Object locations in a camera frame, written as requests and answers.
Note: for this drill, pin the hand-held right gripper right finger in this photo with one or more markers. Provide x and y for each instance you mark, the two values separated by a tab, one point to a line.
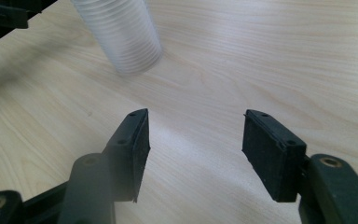
270	158

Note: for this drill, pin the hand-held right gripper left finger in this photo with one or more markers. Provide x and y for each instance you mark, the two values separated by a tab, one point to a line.
127	155

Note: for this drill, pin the stack of clear plastic cups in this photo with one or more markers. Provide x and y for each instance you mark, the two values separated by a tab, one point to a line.
121	34

